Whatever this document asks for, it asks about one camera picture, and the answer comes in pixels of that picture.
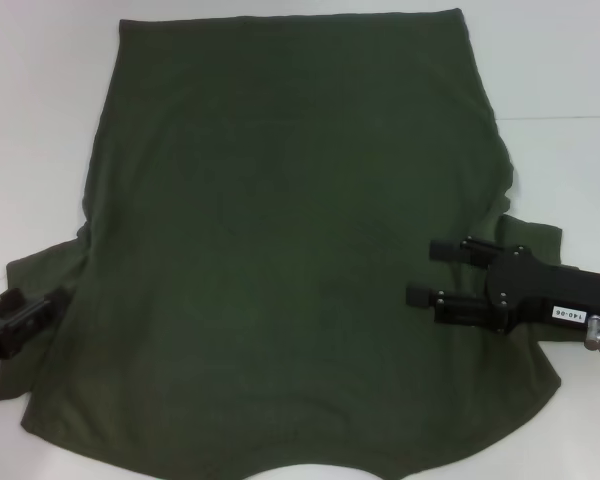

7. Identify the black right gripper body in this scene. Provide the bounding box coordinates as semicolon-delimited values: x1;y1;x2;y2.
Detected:
484;244;600;336

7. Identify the dark green t-shirt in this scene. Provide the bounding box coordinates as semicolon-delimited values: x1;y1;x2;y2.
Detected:
0;7;564;480

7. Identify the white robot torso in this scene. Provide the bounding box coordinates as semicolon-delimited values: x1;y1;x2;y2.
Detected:
252;440;381;480

